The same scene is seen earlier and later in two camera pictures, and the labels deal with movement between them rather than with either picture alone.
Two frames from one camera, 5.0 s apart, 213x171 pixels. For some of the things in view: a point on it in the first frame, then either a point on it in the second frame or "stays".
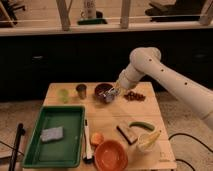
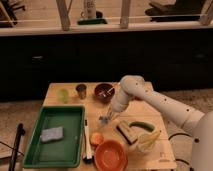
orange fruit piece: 97,138 stays
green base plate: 92,21 stays
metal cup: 81,89 stays
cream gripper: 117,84 to 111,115
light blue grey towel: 109,97 to 103,120
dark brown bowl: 101,91 stays
